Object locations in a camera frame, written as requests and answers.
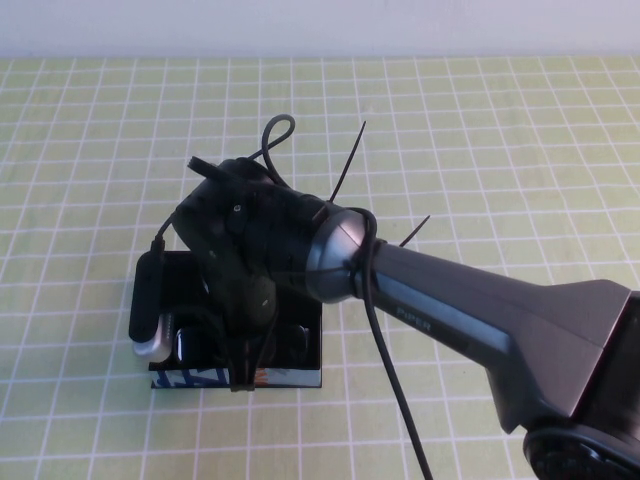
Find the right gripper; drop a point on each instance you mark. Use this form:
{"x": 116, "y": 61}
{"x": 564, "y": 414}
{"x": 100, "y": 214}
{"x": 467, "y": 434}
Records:
{"x": 235, "y": 235}

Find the black glasses case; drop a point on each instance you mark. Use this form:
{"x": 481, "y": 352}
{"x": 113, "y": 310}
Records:
{"x": 290, "y": 377}

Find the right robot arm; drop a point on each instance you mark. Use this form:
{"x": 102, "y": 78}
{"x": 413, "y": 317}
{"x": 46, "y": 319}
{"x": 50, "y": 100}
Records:
{"x": 500, "y": 320}

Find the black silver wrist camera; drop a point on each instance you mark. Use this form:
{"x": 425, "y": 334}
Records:
{"x": 145, "y": 300}

